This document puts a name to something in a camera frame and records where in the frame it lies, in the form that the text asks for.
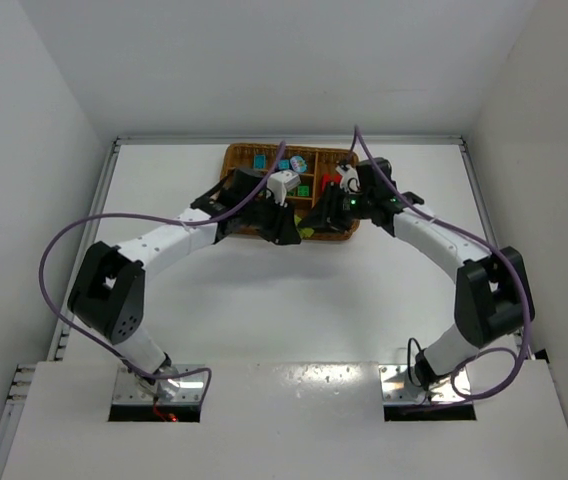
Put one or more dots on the small green square lego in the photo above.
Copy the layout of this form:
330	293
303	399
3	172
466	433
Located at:
303	191

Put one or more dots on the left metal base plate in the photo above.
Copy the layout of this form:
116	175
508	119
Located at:
184	388

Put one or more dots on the lime green lego piece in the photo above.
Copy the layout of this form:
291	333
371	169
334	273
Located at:
306	233

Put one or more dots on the metal base plate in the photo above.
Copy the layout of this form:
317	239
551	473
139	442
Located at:
184	388
401	389

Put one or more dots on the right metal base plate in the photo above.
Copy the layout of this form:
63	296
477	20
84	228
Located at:
401	389

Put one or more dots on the red lego arch piece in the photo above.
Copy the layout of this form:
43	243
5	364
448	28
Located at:
327	179

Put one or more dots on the brown wicker divided basket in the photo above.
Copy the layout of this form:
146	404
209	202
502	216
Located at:
320	160

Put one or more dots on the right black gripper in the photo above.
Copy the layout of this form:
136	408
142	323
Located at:
335	211

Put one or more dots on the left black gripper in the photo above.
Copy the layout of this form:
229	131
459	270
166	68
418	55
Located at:
271	216

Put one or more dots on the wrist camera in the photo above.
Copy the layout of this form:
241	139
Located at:
280	183
349	179

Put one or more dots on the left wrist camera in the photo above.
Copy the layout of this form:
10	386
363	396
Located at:
280	183

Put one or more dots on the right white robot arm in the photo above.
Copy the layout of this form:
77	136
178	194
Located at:
492	294

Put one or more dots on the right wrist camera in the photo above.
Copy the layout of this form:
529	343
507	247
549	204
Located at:
349	179

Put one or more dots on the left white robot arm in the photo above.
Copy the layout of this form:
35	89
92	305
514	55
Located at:
108	294

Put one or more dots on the blue monster face lego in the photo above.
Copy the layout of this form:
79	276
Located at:
298	164

